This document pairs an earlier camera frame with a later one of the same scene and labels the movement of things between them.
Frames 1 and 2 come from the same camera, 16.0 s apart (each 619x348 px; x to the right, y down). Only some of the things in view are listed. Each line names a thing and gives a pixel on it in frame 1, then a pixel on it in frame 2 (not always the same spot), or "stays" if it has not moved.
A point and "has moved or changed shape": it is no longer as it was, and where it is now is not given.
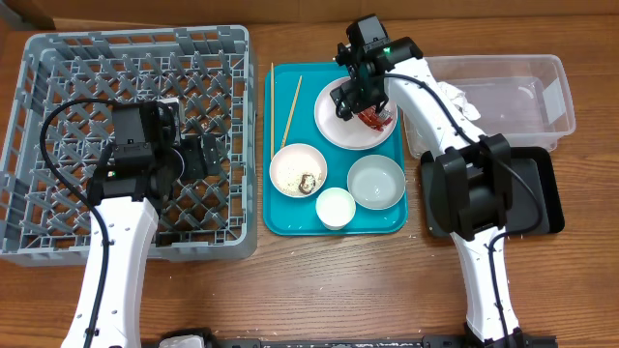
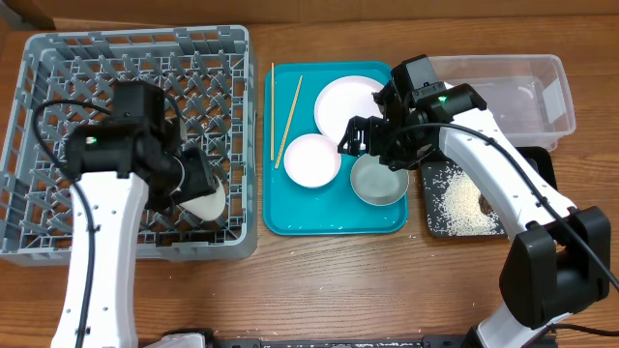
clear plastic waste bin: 524,98 stays
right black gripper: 353,97 -> 369,137
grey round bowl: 376,182 stays
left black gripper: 196,167 -> 199,180
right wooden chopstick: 290,111 stays
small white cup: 335,207 -> 208,207
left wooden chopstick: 272,105 stays
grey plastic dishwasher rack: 212,217 stays
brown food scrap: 300,185 has moved or changed shape
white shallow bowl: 293,161 -> 311,160
